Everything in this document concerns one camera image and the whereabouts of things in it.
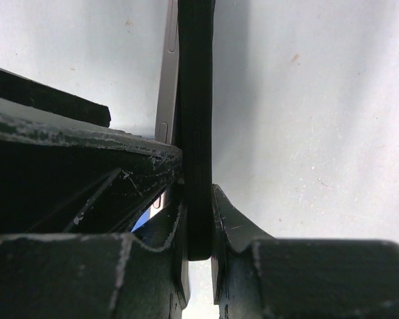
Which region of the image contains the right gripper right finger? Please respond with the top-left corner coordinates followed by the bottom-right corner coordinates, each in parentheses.
top-left (211, 185), bottom-right (399, 318)

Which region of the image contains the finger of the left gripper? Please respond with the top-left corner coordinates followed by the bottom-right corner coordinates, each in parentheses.
top-left (0, 68), bottom-right (111, 127)
top-left (0, 98), bottom-right (182, 235)

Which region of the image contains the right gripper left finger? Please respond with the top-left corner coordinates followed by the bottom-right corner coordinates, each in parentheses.
top-left (0, 201), bottom-right (190, 318)

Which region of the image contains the black phone case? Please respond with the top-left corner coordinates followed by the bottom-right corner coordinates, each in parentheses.
top-left (178, 0), bottom-right (215, 261)

